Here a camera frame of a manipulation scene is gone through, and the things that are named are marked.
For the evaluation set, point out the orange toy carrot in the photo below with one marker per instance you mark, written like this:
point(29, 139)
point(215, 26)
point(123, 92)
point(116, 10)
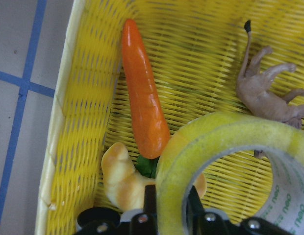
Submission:
point(150, 128)

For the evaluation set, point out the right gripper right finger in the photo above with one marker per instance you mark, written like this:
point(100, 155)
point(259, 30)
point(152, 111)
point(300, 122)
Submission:
point(194, 205)

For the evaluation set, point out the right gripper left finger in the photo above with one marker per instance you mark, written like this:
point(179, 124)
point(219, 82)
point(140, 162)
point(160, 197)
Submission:
point(149, 206)

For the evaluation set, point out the toy croissant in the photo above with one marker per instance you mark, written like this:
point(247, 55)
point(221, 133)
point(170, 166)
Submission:
point(124, 186)

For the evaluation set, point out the yellow tape roll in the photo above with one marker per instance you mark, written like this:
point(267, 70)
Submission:
point(253, 167)

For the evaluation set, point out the yellow woven basket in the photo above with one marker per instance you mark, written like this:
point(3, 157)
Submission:
point(195, 47)

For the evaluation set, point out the brown toy lion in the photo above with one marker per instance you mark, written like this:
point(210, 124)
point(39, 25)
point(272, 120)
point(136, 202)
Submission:
point(253, 88)

